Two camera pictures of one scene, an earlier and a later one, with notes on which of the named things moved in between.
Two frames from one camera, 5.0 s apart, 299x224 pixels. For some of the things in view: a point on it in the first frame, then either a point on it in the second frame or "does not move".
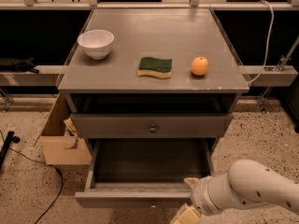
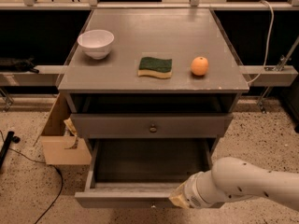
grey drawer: [143, 173] does not move
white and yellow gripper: [200, 196] → [192, 192]
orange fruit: [199, 65] does not move
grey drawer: [170, 125] does not move
